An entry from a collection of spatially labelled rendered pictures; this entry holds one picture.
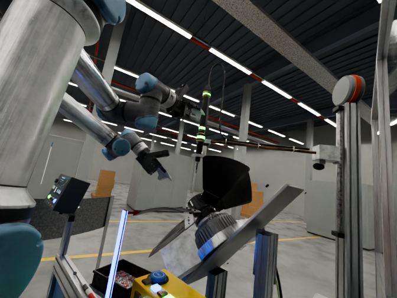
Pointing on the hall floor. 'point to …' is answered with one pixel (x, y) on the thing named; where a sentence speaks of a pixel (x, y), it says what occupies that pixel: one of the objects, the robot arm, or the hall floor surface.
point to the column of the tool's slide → (350, 209)
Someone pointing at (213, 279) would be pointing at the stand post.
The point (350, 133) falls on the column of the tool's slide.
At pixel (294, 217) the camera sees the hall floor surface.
